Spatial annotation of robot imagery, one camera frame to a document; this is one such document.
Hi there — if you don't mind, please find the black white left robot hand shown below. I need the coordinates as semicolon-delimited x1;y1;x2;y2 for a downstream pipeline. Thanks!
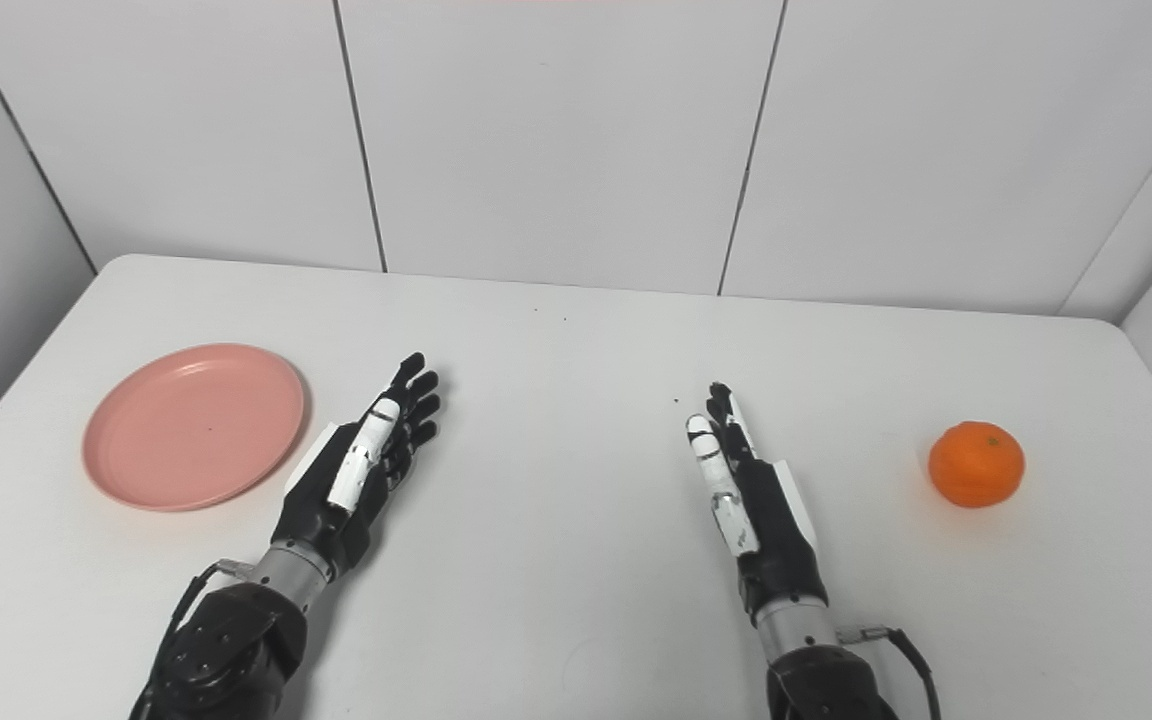
271;352;441;582

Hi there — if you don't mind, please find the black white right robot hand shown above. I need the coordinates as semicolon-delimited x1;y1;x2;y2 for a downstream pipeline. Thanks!
686;382;829;626

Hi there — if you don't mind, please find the pink round plate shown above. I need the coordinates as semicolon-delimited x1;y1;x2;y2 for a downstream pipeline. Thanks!
82;343;308;513

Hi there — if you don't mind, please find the orange fruit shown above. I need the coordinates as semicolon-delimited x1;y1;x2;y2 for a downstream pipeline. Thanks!
928;421;1026;509

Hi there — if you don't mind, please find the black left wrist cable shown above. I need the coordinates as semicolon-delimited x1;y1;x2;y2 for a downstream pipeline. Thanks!
141;558;255;716

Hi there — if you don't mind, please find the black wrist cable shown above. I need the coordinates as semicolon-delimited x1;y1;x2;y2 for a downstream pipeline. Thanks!
141;558;255;716
836;626;941;720

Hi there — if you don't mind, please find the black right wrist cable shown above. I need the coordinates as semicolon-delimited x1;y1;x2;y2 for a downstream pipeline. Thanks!
836;626;941;720

